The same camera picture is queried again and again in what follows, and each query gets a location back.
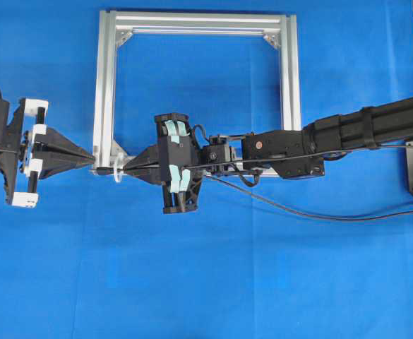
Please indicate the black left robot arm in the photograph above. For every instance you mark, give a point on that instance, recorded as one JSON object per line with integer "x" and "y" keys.
{"x": 31, "y": 151}

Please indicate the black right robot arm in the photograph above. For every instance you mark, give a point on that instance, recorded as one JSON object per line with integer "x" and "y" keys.
{"x": 302, "y": 154}

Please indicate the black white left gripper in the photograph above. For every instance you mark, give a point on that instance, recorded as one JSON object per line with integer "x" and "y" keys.
{"x": 14, "y": 147}

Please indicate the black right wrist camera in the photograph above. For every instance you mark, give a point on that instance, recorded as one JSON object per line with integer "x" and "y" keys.
{"x": 176, "y": 155}

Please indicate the silver aluminium extrusion frame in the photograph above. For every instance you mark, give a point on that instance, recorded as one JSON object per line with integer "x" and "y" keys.
{"x": 116, "y": 27}

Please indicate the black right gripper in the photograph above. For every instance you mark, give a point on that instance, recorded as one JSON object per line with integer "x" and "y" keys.
{"x": 173, "y": 203}

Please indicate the white zip tie loop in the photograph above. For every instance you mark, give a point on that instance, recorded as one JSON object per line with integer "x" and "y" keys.
{"x": 118, "y": 165}

